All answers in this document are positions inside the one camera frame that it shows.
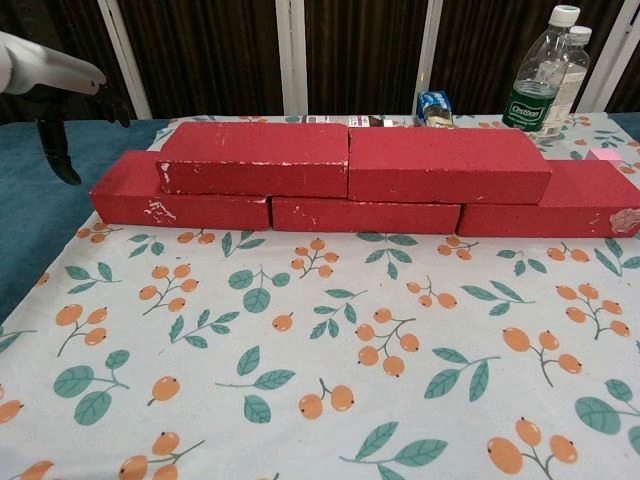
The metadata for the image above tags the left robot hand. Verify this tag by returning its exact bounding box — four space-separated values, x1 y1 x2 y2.
0 30 132 187

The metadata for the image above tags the red brick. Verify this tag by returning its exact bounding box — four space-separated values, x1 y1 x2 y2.
455 159 640 239
347 127 549 205
89 149 271 232
271 195 462 234
155 121 350 199

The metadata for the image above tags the brown medicine bottle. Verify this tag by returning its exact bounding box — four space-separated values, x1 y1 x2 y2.
304 114 394 129

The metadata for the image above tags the dark brown pleated curtain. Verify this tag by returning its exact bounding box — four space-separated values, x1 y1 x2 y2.
0 0 640 124

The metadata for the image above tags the blue cookie package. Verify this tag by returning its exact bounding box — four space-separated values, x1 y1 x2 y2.
415 90 456 129

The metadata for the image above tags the floral print tablecloth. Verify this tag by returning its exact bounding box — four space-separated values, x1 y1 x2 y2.
0 113 640 480

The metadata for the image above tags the green label water bottle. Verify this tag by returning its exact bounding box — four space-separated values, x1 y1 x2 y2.
501 4 581 147

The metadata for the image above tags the white label water bottle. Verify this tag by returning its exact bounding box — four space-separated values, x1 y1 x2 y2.
542 25 592 139

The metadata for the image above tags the pink cube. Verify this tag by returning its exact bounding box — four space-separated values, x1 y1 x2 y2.
585 148 624 169

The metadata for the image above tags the white metal frame post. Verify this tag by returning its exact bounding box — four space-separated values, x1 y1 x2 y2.
574 0 640 114
417 0 442 116
274 0 309 117
97 0 153 120

